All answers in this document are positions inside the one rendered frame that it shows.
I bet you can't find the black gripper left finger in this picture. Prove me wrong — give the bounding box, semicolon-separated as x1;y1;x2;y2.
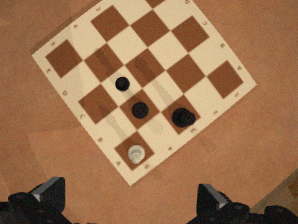
0;176;72;224

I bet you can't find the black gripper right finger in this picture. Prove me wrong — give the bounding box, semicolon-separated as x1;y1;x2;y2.
186;184;298;224

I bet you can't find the brown and cream chessboard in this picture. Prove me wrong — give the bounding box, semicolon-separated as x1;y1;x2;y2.
32;0;257;186

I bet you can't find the white chess piece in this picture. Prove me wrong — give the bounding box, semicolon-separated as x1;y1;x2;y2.
128;145;145;164

